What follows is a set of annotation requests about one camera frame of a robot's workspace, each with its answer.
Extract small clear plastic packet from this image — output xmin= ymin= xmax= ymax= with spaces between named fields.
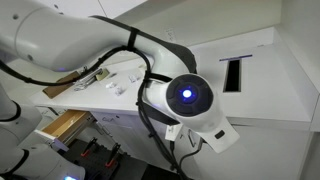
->
xmin=114 ymin=85 xmax=125 ymax=97
xmin=128 ymin=73 xmax=142 ymax=84
xmin=105 ymin=80 xmax=117 ymax=90

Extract silver metal tool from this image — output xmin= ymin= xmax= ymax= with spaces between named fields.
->
xmin=73 ymin=67 xmax=109 ymax=93

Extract brown flat board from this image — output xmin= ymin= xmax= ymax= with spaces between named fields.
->
xmin=42 ymin=70 xmax=83 ymax=100

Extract open wooden drawer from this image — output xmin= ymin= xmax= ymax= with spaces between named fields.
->
xmin=33 ymin=109 xmax=96 ymax=153

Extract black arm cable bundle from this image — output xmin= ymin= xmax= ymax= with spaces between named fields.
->
xmin=0 ymin=46 xmax=205 ymax=180

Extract white cable tag label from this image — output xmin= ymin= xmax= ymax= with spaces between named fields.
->
xmin=164 ymin=123 xmax=184 ymax=142

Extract silver lower door handle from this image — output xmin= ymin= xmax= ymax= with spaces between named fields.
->
xmin=187 ymin=129 xmax=198 ymax=148

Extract white wall power outlet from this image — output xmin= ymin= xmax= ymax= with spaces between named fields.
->
xmin=164 ymin=28 xmax=178 ymax=43

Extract silver drawer front handle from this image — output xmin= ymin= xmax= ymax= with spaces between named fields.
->
xmin=101 ymin=115 xmax=116 ymax=123

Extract black clamp with red handle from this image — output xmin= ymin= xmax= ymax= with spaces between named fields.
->
xmin=79 ymin=137 xmax=99 ymax=158
xmin=104 ymin=142 xmax=122 ymax=168

